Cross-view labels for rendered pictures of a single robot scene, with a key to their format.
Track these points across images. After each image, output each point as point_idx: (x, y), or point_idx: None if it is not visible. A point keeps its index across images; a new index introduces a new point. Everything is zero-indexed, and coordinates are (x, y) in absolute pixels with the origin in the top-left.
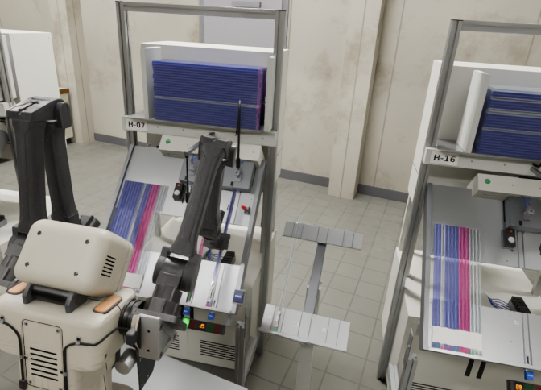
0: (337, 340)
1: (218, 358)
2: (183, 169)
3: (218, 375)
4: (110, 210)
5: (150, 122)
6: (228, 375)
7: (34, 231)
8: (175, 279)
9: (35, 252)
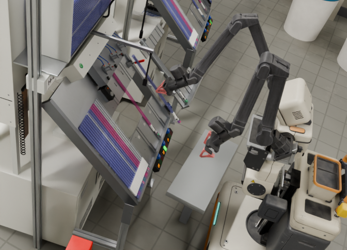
0: None
1: (104, 179)
2: (101, 75)
3: (103, 189)
4: (98, 155)
5: None
6: (104, 183)
7: (304, 102)
8: None
9: (308, 106)
